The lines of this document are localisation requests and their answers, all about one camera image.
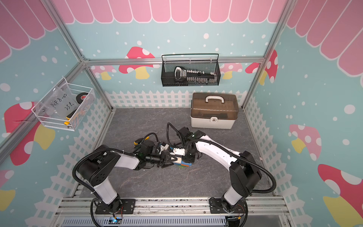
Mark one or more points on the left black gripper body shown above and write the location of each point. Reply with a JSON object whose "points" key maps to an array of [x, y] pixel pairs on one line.
{"points": [[156, 159]]}

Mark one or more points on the black wire mesh basket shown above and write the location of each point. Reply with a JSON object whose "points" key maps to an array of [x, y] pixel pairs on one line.
{"points": [[197, 62]]}

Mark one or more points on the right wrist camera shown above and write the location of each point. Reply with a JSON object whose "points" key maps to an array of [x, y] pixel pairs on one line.
{"points": [[184, 133]]}

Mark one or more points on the yellow black utility knife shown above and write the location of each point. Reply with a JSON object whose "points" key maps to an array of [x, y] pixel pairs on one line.
{"points": [[71, 118]]}

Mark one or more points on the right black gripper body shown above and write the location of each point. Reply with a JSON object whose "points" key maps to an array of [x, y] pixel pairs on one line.
{"points": [[188, 157]]}

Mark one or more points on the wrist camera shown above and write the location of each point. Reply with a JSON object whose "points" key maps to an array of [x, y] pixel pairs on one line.
{"points": [[146, 148], [184, 133]]}

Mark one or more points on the socket wrench set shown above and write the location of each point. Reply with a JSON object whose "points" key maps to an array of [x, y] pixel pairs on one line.
{"points": [[194, 77]]}

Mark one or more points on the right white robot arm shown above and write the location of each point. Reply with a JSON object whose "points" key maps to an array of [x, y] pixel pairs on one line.
{"points": [[244, 173]]}

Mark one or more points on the yellow black screwdriver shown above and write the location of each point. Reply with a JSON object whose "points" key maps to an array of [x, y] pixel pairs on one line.
{"points": [[140, 140]]}

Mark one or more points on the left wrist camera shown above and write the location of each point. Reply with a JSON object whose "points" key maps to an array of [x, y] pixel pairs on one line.
{"points": [[146, 148]]}

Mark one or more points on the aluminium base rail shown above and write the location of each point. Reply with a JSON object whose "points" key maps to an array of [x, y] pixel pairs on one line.
{"points": [[198, 212]]}

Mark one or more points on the clear plastic wall bin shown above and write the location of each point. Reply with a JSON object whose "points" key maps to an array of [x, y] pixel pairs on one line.
{"points": [[52, 110]]}

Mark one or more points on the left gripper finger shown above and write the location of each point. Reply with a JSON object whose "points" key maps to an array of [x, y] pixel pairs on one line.
{"points": [[168, 156], [166, 164]]}

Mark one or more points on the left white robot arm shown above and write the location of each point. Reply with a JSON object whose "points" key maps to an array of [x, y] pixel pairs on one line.
{"points": [[93, 170]]}

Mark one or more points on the beige lego brick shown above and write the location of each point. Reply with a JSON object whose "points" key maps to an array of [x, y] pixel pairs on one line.
{"points": [[178, 161]]}

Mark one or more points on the black tape roll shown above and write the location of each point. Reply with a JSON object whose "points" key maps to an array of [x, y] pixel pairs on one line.
{"points": [[81, 97]]}

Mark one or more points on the white toolbox brown lid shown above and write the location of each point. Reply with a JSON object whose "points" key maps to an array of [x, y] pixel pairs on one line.
{"points": [[214, 111]]}

